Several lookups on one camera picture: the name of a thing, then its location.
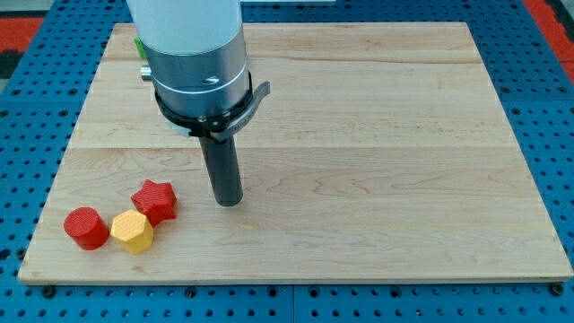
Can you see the black clamp ring with lever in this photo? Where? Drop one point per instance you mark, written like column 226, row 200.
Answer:
column 221, row 127

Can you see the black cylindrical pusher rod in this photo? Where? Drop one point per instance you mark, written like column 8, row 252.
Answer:
column 223, row 169

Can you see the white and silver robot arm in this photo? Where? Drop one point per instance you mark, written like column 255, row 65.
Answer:
column 198, row 65

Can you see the green block behind arm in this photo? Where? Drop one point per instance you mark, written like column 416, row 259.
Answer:
column 140, row 47

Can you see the red star block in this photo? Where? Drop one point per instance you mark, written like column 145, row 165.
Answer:
column 156, row 201

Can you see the yellow hexagon block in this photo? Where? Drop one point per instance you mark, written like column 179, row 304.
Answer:
column 132, row 231

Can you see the red cylinder block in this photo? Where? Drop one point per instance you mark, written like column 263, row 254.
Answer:
column 86, row 228

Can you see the light wooden board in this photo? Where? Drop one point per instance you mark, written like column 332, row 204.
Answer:
column 382, row 155

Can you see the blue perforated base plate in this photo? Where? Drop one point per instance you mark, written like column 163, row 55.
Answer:
column 44, row 96

